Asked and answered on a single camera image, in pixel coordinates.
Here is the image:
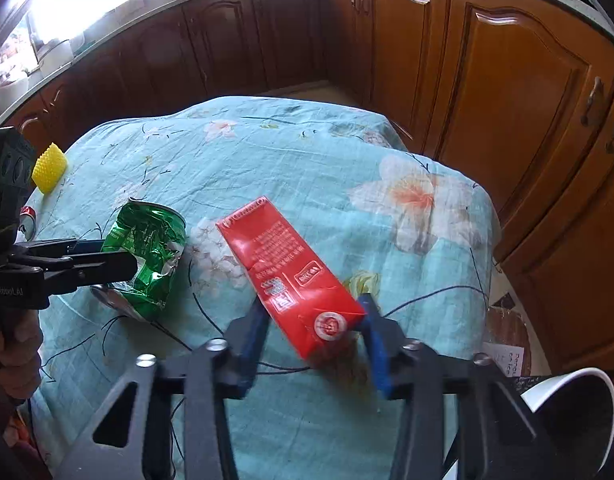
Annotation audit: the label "person's left hand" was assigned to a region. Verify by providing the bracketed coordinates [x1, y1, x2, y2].
[0, 310, 43, 401]

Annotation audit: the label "white rimmed black trash bin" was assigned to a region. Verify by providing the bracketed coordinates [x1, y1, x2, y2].
[515, 367, 614, 479]

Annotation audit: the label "crushed red white can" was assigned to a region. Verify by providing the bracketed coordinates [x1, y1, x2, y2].
[16, 206, 37, 243]

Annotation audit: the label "wooden lower kitchen cabinets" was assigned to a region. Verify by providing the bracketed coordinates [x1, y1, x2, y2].
[1, 0, 614, 372]

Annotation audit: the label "yellow foam fruit net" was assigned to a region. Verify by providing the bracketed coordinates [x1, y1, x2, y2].
[31, 143, 68, 195]

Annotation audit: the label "teal floral tablecloth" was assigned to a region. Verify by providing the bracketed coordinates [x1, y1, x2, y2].
[29, 96, 499, 468]

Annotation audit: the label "red drink carton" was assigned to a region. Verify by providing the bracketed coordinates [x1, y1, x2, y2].
[217, 196, 365, 364]

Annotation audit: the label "crushed green soda can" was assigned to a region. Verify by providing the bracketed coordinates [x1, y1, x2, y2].
[91, 200, 186, 322]

